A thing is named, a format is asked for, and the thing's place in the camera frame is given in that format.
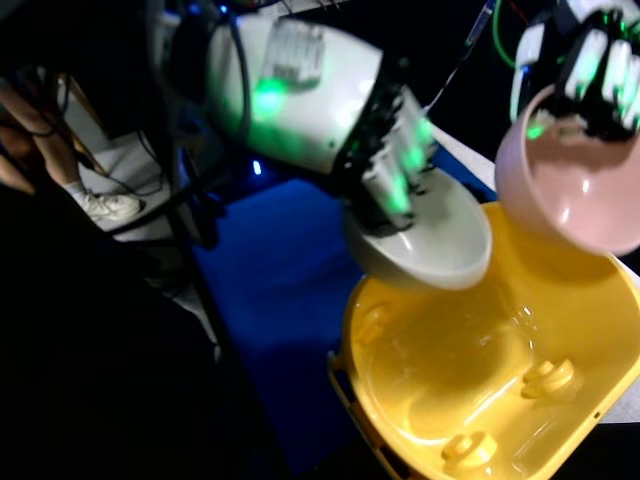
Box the small white bowl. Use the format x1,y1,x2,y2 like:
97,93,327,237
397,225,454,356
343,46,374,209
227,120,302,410
344,164,494,291

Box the person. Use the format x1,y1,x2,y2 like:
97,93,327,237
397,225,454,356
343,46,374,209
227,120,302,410
0,74,146,224

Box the green cable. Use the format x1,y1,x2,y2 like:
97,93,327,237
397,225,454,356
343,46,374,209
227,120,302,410
491,0,520,70

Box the yellow plastic tub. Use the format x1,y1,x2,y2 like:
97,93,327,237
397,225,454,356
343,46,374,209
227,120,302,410
327,202,640,480

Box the large pink bowl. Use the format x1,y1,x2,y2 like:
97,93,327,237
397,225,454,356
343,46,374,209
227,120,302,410
494,82,640,257

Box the thin white cable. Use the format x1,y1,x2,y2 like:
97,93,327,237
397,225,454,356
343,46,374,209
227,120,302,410
423,0,497,112

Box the blue table mat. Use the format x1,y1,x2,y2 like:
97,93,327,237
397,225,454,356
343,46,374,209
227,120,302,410
192,144,501,476

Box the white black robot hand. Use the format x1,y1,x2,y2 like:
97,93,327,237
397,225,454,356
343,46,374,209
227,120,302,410
204,13,439,239
509,0,640,145

